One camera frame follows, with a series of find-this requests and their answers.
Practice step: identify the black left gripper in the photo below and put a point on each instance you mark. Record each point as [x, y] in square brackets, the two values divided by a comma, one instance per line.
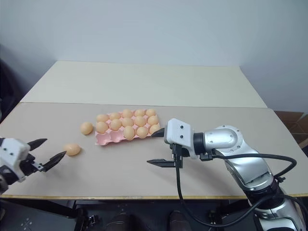
[27, 165]

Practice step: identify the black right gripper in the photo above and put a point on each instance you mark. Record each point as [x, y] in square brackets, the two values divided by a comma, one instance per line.
[178, 154]

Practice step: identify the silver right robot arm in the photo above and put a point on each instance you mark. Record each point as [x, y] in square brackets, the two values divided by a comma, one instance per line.
[240, 154]

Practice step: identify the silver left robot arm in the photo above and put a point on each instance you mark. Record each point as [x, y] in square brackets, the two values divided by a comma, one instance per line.
[3, 184]

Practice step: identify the tan egg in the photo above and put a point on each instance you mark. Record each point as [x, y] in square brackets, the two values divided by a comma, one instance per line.
[72, 149]
[127, 121]
[86, 128]
[139, 112]
[150, 112]
[127, 112]
[102, 117]
[139, 120]
[154, 129]
[142, 132]
[115, 116]
[102, 127]
[152, 119]
[129, 132]
[115, 124]

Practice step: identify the pink plastic egg tray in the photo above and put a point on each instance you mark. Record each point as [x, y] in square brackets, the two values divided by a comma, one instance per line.
[106, 140]

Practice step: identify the dark rounded shape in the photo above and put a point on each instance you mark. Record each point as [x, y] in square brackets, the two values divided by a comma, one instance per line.
[179, 221]
[121, 222]

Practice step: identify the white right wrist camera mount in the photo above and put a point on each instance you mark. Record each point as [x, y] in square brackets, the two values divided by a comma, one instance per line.
[179, 133]

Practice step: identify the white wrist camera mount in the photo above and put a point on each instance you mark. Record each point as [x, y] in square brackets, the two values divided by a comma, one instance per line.
[179, 133]
[13, 154]

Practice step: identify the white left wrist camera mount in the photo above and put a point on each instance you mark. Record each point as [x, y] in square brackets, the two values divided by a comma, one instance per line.
[13, 154]

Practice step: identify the black table frame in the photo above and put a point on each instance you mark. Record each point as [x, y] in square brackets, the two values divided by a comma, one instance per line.
[48, 207]

